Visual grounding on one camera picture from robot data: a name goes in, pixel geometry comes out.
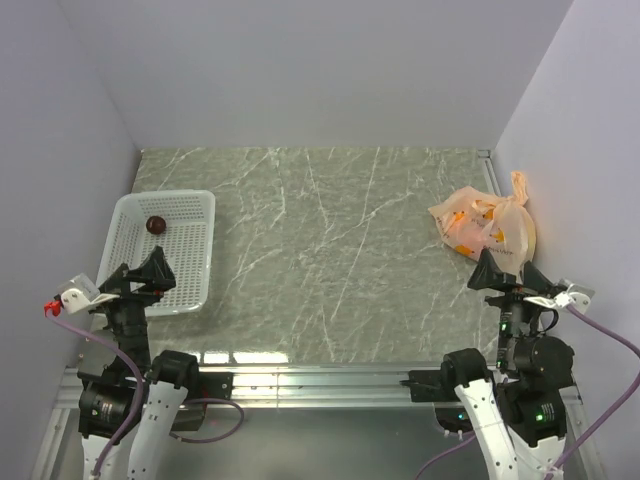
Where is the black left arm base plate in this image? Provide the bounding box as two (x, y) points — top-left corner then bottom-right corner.
(186, 371), (234, 400)

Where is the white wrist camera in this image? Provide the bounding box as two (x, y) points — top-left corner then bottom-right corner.
(44, 273), (119, 317)
(524, 283), (595, 314)

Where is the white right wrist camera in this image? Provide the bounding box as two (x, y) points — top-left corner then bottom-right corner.
(524, 283), (595, 314)

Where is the orange banana-print plastic bag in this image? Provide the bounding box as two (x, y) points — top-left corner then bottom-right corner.
(429, 171), (536, 275)

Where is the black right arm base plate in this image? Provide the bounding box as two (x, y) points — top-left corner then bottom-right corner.
(400, 370), (452, 403)

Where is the white perforated plastic basket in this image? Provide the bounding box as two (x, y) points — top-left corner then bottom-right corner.
(96, 190), (215, 317)

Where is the dark red round fruit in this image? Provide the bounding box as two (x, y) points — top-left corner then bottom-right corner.
(145, 215), (167, 235)

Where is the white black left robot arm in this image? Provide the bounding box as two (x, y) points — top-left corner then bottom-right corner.
(78, 247), (202, 479)

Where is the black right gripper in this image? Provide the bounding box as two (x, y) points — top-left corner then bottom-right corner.
(466, 244), (555, 368)

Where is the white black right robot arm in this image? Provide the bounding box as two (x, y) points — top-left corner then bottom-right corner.
(440, 249), (574, 479)

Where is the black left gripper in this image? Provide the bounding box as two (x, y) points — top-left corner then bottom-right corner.
(89, 245), (174, 370)

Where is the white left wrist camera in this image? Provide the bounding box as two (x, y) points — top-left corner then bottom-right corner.
(44, 273), (119, 317)

